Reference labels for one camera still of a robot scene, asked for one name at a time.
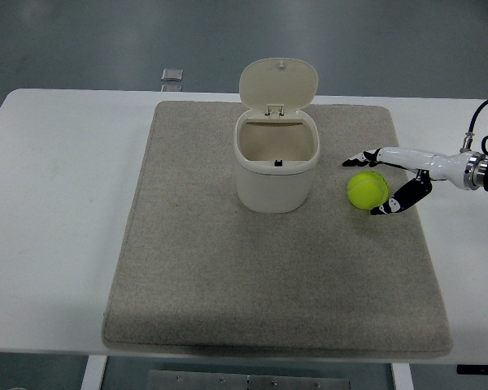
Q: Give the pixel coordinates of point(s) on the beige felt mat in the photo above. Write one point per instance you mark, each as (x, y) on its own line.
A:
(268, 276)

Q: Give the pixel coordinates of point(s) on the white bin with flip lid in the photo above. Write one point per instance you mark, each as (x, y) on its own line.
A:
(273, 183)

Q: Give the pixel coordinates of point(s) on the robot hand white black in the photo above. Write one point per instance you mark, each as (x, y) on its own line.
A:
(415, 157)

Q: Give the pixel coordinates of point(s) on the grey metal plate with screws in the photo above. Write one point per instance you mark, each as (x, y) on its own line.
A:
(227, 382)

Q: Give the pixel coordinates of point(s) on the yellow tennis ball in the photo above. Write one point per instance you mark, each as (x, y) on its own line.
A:
(366, 190)

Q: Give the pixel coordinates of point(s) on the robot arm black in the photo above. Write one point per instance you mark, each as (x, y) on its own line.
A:
(477, 170)

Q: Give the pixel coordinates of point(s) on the small metal floor plate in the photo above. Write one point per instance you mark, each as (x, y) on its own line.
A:
(172, 74)
(171, 87)

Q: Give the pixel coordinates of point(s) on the black table control panel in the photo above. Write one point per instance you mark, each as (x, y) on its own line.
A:
(480, 369)

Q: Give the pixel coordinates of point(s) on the white table leg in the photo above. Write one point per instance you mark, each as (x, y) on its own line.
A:
(92, 373)
(402, 378)

